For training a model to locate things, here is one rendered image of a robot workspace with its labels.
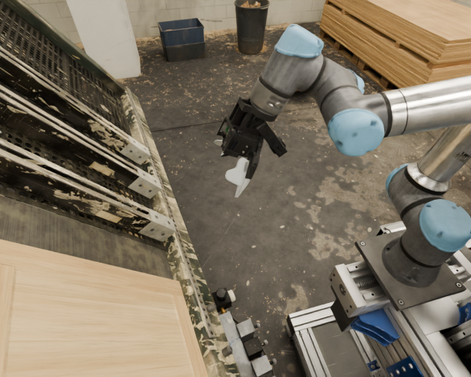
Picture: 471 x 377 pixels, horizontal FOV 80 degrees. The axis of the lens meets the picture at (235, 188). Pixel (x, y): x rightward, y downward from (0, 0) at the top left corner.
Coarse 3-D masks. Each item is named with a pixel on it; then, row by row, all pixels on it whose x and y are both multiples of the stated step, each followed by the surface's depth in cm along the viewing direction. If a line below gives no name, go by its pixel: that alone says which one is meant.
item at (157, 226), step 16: (0, 144) 64; (0, 160) 63; (16, 160) 65; (32, 160) 70; (0, 176) 65; (16, 176) 67; (32, 176) 69; (48, 176) 70; (64, 176) 76; (80, 176) 81; (32, 192) 72; (48, 192) 73; (64, 192) 75; (80, 192) 77; (96, 192) 82; (112, 192) 88; (80, 208) 81; (96, 208) 83; (112, 208) 86; (128, 208) 90; (144, 208) 98; (128, 224) 94; (144, 224) 97; (160, 224) 100; (160, 240) 106
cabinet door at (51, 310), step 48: (0, 240) 55; (0, 288) 50; (48, 288) 57; (96, 288) 67; (144, 288) 80; (0, 336) 45; (48, 336) 51; (96, 336) 59; (144, 336) 70; (192, 336) 84
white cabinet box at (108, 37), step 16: (80, 0) 312; (96, 0) 316; (112, 0) 320; (80, 16) 323; (96, 16) 327; (112, 16) 331; (128, 16) 384; (80, 32) 334; (96, 32) 338; (112, 32) 342; (128, 32) 346; (96, 48) 350; (112, 48) 354; (128, 48) 359; (112, 64) 368; (128, 64) 373
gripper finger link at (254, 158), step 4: (256, 148) 61; (252, 152) 62; (256, 152) 61; (248, 156) 63; (252, 156) 61; (256, 156) 61; (248, 160) 63; (252, 160) 61; (256, 160) 61; (252, 164) 61; (256, 164) 62; (248, 168) 62; (252, 168) 62; (248, 172) 62; (252, 172) 62; (248, 176) 63; (252, 176) 63
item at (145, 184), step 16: (0, 96) 75; (16, 96) 80; (0, 112) 77; (16, 112) 79; (32, 112) 82; (16, 128) 82; (32, 128) 83; (48, 128) 85; (64, 128) 91; (48, 144) 89; (64, 144) 91; (80, 144) 93; (96, 144) 100; (80, 160) 97; (96, 160) 99; (112, 160) 102; (112, 176) 106; (128, 176) 109; (144, 176) 115; (144, 192) 118
